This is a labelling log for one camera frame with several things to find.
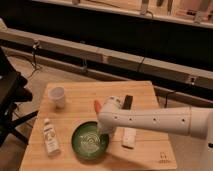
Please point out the white sponge block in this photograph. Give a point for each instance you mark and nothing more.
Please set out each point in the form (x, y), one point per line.
(128, 139)

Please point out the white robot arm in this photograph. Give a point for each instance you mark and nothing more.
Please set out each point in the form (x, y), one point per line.
(189, 121)

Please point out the black chair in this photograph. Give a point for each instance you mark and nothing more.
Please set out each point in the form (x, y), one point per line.
(12, 90)

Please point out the black rectangular block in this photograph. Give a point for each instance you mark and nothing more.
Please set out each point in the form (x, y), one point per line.
(127, 102)

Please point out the white plastic bottle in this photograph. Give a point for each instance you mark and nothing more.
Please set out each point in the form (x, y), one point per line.
(50, 138)

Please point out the green ceramic bowl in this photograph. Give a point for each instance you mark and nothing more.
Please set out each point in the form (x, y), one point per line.
(87, 143)

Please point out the white paper cup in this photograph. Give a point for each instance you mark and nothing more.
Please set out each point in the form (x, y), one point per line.
(57, 96)

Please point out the orange carrot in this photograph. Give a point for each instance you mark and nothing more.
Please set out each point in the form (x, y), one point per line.
(97, 106)

